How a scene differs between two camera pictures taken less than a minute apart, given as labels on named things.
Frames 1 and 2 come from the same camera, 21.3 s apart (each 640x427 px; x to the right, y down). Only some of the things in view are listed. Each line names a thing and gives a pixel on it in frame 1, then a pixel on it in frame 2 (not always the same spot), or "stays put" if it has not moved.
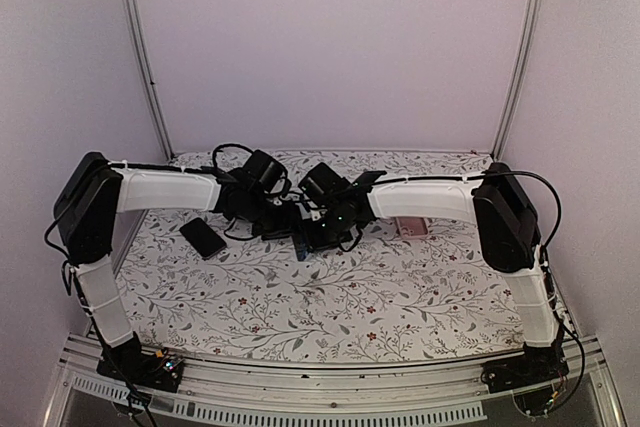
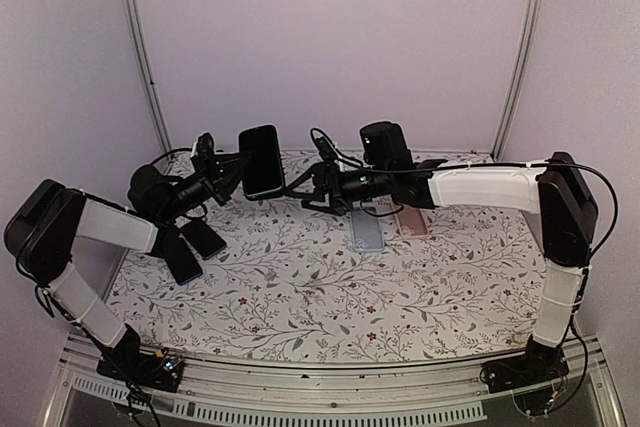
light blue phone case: x=303 y=248 -> x=366 y=231
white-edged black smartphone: x=204 y=240 stays put
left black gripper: x=288 y=227 -> x=216 y=175
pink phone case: x=412 y=226 stays put
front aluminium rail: x=437 y=391 stays put
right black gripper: x=312 y=239 -> x=321 y=185
